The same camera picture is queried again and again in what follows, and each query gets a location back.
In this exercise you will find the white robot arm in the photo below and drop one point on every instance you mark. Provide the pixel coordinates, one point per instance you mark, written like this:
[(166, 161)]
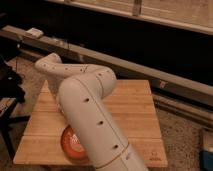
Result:
[(81, 91)]

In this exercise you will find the orange ceramic bowl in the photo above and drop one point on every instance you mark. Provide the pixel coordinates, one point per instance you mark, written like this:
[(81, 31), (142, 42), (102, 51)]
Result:
[(71, 145)]

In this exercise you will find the black chair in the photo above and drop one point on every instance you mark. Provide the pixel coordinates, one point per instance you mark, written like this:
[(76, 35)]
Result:
[(10, 88)]

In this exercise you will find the long wooden beam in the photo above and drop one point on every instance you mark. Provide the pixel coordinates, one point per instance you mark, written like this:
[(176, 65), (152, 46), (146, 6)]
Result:
[(168, 82)]

